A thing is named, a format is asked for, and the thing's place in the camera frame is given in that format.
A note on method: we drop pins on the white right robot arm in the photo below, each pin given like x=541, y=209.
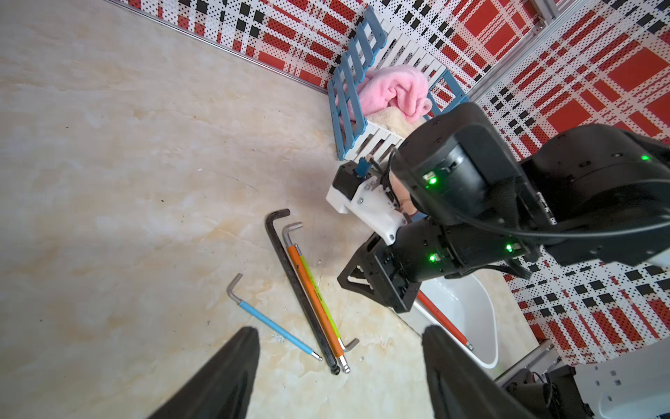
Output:
x=453, y=200

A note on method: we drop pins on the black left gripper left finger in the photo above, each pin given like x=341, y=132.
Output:
x=222, y=388

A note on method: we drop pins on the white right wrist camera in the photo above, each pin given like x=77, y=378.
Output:
x=355, y=189

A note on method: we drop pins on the small plush doll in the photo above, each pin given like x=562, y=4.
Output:
x=406, y=204

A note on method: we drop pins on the cream fluffy blanket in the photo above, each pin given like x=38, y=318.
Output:
x=395, y=121

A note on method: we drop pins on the white plastic storage tray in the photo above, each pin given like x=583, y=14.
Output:
x=466, y=303

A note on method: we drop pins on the blue white toy crib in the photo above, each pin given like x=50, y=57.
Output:
x=375, y=45

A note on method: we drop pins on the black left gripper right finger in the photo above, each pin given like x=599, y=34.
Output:
x=458, y=388

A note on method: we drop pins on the red hex key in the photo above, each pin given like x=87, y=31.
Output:
x=444, y=320

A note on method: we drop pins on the green hex key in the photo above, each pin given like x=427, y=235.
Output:
x=352, y=344

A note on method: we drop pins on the long black hex key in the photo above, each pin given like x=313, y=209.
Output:
x=300, y=294

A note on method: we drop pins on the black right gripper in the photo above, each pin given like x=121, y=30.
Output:
x=390, y=275

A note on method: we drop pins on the light blue hex key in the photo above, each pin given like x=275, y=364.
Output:
x=267, y=321

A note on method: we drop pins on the orange hex key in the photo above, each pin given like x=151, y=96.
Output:
x=311, y=291

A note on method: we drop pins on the pink towel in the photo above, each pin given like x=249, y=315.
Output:
x=404, y=87

